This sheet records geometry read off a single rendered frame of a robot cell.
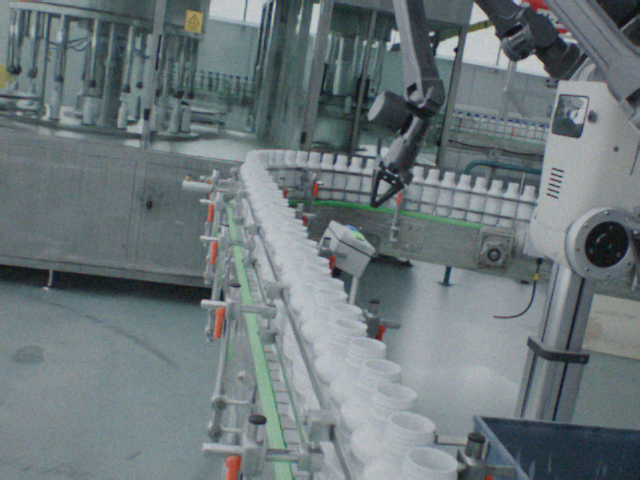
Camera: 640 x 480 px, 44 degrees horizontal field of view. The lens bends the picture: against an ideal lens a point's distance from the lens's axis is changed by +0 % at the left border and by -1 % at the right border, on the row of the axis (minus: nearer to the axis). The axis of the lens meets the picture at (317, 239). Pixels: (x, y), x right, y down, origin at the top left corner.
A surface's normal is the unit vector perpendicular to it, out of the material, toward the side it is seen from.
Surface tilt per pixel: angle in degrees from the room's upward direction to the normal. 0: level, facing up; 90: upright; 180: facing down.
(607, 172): 101
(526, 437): 90
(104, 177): 90
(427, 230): 90
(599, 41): 94
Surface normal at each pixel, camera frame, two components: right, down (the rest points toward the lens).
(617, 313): -0.16, 0.16
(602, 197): 0.11, 0.39
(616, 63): -0.59, 0.13
